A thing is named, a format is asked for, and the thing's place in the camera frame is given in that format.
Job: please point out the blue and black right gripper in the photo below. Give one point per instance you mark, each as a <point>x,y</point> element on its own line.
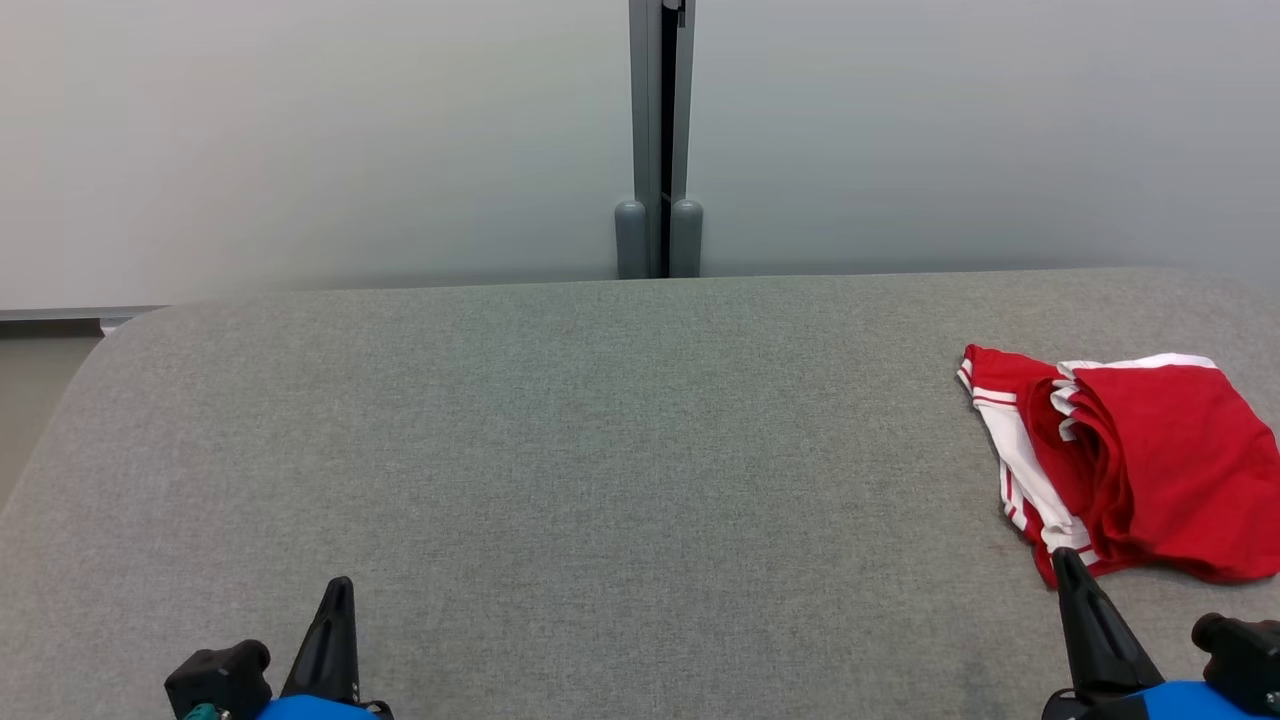
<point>1170,704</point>

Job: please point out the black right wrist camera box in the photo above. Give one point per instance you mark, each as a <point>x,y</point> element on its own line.
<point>1245,660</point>

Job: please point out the grey metal partition post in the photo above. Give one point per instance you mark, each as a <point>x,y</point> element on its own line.
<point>658,120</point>

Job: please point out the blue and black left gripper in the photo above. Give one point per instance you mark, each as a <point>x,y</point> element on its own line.
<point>320,711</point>

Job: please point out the red garment with white trim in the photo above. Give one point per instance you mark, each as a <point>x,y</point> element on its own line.
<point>1170,470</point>

